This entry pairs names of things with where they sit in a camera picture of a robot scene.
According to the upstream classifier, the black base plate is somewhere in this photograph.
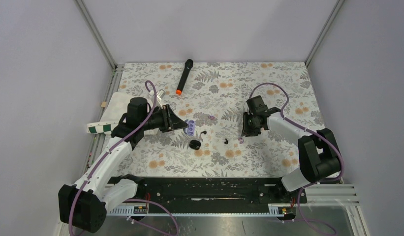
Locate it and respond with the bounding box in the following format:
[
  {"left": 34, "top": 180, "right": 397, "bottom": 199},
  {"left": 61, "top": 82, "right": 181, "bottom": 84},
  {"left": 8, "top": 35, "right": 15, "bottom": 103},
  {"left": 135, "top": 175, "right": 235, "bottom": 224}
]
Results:
[{"left": 108, "top": 175, "right": 307, "bottom": 215}]

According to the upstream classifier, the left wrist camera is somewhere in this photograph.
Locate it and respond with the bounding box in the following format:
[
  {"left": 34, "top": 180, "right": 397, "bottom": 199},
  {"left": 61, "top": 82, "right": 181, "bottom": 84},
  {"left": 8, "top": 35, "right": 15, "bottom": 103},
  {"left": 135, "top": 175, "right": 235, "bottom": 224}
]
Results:
[{"left": 148, "top": 89, "right": 165, "bottom": 107}]

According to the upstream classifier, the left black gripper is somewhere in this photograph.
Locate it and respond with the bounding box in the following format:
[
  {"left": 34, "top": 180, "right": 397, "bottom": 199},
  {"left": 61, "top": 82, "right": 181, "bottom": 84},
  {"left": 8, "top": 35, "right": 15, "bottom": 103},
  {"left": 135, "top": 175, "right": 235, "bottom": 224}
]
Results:
[{"left": 141, "top": 104, "right": 188, "bottom": 133}]

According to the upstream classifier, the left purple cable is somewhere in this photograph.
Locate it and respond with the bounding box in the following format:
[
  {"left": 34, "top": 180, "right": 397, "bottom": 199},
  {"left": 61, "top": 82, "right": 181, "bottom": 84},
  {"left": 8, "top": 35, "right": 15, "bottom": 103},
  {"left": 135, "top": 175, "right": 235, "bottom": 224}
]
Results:
[{"left": 68, "top": 80, "right": 158, "bottom": 236}]

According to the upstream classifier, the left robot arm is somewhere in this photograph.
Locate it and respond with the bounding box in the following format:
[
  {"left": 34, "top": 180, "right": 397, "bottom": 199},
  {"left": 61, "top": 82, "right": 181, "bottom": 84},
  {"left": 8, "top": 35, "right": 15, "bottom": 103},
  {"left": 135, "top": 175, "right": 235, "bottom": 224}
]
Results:
[{"left": 58, "top": 97, "right": 188, "bottom": 233}]

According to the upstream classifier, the floral tablecloth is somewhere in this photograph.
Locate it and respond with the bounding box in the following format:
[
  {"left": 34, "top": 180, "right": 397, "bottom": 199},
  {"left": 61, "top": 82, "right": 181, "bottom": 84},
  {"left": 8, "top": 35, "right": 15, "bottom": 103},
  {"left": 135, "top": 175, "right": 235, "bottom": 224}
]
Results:
[{"left": 115, "top": 62, "right": 324, "bottom": 177}]

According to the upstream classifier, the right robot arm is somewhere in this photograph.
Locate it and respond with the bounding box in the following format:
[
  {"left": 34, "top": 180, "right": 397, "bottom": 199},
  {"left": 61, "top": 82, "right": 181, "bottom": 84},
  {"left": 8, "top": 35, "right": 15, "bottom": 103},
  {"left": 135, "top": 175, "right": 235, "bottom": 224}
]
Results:
[{"left": 242, "top": 96, "right": 342, "bottom": 203}]

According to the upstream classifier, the green white checkered mat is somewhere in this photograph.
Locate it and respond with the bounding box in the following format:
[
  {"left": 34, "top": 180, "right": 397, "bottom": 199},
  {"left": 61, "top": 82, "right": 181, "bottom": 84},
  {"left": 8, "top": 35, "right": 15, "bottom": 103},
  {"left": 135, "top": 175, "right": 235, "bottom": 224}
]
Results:
[{"left": 86, "top": 92, "right": 158, "bottom": 135}]

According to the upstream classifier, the black microphone orange tip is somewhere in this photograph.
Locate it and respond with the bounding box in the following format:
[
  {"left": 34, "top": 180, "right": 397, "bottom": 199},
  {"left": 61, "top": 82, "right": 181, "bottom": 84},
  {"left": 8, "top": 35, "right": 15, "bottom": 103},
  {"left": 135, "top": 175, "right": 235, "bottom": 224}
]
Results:
[{"left": 176, "top": 59, "right": 193, "bottom": 95}]

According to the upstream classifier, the black earbud charging case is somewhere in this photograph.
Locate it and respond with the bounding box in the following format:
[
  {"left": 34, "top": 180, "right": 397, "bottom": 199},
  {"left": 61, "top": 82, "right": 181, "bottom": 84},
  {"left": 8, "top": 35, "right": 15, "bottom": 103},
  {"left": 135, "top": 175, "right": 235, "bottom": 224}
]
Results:
[{"left": 188, "top": 140, "right": 201, "bottom": 150}]

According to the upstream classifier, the purple earbud charging case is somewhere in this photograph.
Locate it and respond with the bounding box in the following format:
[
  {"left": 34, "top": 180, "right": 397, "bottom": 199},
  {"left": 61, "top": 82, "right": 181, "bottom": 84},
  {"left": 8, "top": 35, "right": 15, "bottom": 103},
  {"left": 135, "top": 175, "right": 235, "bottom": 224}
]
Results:
[{"left": 184, "top": 119, "right": 195, "bottom": 136}]

